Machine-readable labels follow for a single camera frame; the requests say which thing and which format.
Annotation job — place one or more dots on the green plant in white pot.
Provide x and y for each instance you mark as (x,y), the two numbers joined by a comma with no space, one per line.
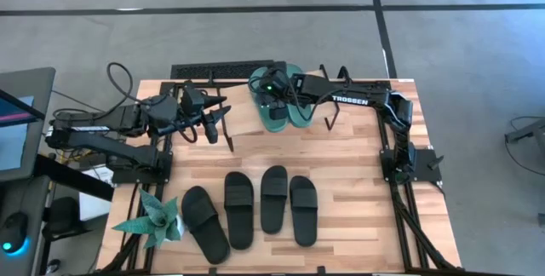
(159,220)

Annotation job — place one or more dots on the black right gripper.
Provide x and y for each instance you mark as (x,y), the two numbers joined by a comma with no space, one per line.
(290,95)

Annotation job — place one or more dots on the white box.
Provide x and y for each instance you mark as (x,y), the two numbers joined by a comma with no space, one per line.
(95,199)

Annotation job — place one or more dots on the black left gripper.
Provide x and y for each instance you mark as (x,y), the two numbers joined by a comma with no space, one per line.
(187,124)

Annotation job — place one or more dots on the black floor stand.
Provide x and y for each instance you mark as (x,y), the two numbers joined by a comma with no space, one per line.
(532,131)

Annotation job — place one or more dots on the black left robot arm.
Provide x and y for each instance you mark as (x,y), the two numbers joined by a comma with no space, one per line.
(106,148)

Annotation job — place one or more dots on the black computer mouse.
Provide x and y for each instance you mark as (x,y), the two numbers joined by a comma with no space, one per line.
(15,229)

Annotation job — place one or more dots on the black chair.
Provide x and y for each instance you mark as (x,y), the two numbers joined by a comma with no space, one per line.
(64,220)

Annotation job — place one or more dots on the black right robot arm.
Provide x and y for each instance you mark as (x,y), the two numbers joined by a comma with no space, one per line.
(353,95)

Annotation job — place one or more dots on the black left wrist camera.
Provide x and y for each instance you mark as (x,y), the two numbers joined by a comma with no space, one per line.
(192,101)

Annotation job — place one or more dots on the black desk bar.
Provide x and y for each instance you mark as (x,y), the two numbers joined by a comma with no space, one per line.
(72,178)

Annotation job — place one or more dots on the green slide sandal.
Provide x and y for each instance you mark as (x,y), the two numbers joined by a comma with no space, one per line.
(257,110)
(303,116)

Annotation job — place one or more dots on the black slide sandal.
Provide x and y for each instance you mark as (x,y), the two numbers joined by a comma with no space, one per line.
(273,199)
(204,225)
(304,212)
(239,212)

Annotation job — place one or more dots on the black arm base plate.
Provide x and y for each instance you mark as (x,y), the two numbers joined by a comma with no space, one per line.
(426,161)
(140,176)

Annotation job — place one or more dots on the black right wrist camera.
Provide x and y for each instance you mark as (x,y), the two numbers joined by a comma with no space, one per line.
(269,84)

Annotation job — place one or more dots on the computer monitor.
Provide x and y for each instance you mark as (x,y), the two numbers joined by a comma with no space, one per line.
(17,139)

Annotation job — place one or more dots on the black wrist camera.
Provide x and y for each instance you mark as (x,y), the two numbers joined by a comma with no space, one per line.
(269,84)
(192,101)

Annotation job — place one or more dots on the black keyboard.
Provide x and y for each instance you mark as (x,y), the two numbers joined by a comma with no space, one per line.
(213,70)

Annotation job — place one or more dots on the black aluminium table frame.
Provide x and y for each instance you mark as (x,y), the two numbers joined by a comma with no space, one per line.
(382,133)

